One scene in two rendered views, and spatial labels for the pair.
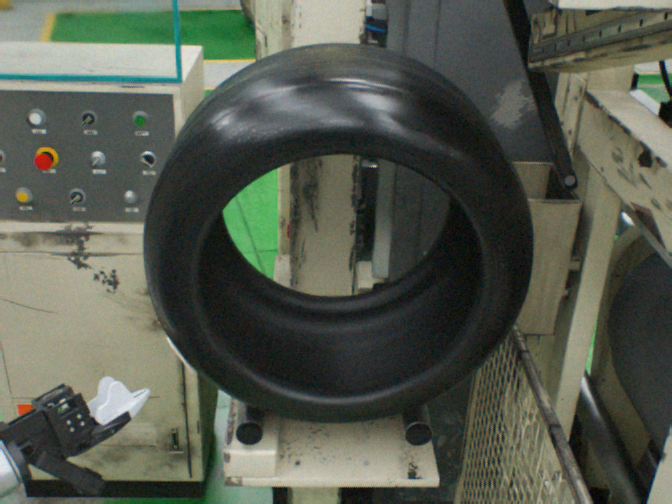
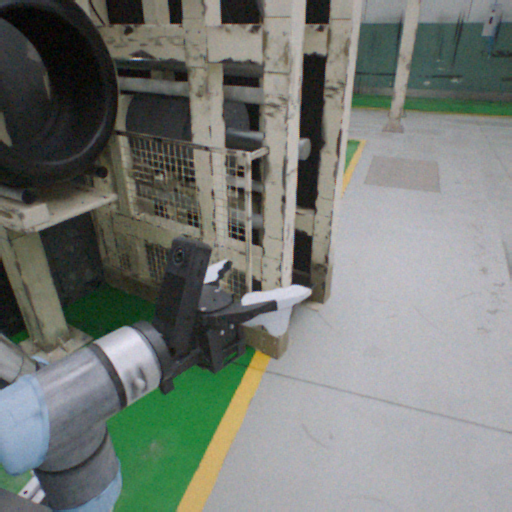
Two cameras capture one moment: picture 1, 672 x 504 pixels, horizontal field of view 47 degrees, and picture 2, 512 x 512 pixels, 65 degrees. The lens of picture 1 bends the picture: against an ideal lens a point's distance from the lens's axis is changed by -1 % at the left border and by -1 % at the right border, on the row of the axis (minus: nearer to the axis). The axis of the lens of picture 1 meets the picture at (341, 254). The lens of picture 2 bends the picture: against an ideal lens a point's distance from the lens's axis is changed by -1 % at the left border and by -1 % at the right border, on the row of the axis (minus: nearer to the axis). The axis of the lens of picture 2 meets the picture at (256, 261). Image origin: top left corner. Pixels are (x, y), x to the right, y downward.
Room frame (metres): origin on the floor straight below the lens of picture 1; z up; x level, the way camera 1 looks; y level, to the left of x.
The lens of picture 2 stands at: (-0.26, 0.68, 1.36)
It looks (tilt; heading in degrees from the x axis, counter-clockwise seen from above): 30 degrees down; 306
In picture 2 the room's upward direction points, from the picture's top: straight up
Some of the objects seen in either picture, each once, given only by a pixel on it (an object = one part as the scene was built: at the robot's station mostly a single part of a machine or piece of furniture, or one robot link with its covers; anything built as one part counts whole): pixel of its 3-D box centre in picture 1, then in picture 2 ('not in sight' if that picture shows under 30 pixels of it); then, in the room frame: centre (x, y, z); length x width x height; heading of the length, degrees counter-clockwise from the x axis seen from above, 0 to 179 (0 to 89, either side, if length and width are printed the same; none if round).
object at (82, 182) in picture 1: (104, 285); not in sight; (1.88, 0.66, 0.63); 0.56 x 0.41 x 1.27; 93
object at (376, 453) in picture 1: (330, 414); (45, 202); (1.17, 0.01, 0.80); 0.37 x 0.36 x 0.02; 93
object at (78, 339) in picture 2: not in sight; (52, 341); (1.43, 0.04, 0.02); 0.27 x 0.27 x 0.04; 3
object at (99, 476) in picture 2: not in sight; (73, 457); (0.07, 0.58, 0.94); 0.11 x 0.08 x 0.11; 171
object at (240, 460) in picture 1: (256, 398); (4, 205); (1.17, 0.15, 0.83); 0.36 x 0.09 x 0.06; 3
